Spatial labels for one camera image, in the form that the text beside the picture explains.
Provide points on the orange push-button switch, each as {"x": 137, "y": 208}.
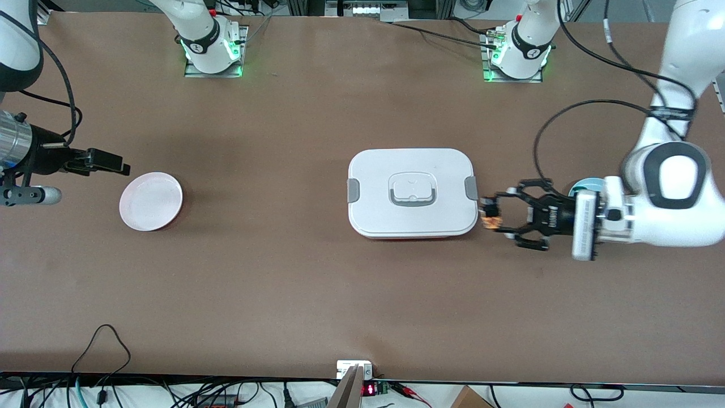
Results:
{"x": 491, "y": 220}

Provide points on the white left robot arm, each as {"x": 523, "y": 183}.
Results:
{"x": 702, "y": 226}

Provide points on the pink round plate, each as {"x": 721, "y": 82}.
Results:
{"x": 150, "y": 202}

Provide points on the red digit display module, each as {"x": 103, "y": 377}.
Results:
{"x": 369, "y": 389}

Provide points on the light blue round plate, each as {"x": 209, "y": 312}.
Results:
{"x": 589, "y": 184}

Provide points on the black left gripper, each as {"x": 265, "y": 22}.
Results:
{"x": 554, "y": 216}

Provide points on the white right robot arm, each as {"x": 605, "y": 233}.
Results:
{"x": 207, "y": 39}

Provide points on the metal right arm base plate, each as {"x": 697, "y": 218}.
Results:
{"x": 190, "y": 72}

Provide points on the grey power strip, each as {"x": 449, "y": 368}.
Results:
{"x": 368, "y": 9}

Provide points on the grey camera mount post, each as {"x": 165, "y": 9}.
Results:
{"x": 348, "y": 394}

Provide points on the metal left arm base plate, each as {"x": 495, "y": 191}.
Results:
{"x": 532, "y": 80}

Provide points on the white lunch box grey clips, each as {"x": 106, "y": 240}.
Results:
{"x": 413, "y": 218}

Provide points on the brown cardboard box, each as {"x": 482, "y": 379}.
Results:
{"x": 470, "y": 399}

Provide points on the small white metal bracket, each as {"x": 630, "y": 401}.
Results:
{"x": 345, "y": 367}

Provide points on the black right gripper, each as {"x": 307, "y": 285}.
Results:
{"x": 46, "y": 153}

